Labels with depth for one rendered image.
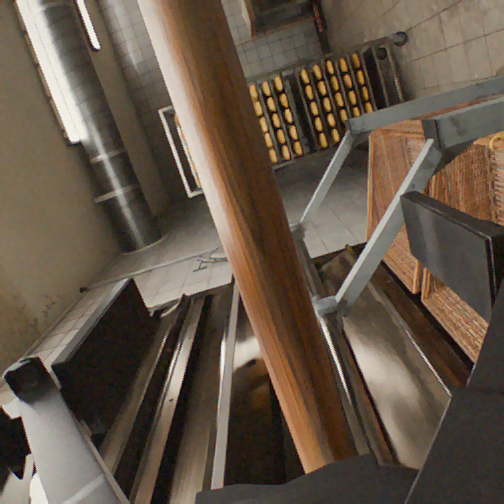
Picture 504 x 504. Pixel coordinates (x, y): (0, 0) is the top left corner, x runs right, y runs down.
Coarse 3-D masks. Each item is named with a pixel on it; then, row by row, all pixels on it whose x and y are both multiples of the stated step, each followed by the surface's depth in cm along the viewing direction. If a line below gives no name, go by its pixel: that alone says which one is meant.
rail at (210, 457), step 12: (228, 300) 130; (228, 312) 121; (228, 324) 113; (228, 336) 107; (216, 384) 88; (216, 396) 84; (216, 408) 80; (216, 420) 76; (216, 432) 73; (204, 480) 63
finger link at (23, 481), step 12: (0, 408) 11; (0, 468) 9; (12, 468) 11; (24, 468) 11; (0, 480) 9; (12, 480) 9; (24, 480) 10; (0, 492) 9; (12, 492) 9; (24, 492) 10
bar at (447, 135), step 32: (448, 96) 91; (480, 96) 90; (352, 128) 93; (448, 128) 48; (480, 128) 48; (416, 160) 52; (448, 160) 51; (320, 192) 100; (384, 224) 53; (320, 288) 65; (352, 288) 56; (320, 320) 56; (352, 384) 41; (352, 416) 37; (384, 448) 32
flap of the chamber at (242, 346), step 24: (240, 312) 121; (240, 336) 108; (240, 360) 98; (240, 384) 90; (264, 384) 107; (240, 408) 83; (264, 408) 97; (240, 432) 76; (264, 432) 89; (216, 456) 67; (240, 456) 71; (264, 456) 81; (216, 480) 61; (240, 480) 66; (264, 480) 75
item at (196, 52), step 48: (144, 0) 13; (192, 0) 12; (192, 48) 13; (192, 96) 13; (240, 96) 14; (192, 144) 14; (240, 144) 14; (240, 192) 14; (240, 240) 15; (288, 240) 16; (240, 288) 17; (288, 288) 16; (288, 336) 16; (288, 384) 17; (336, 432) 19
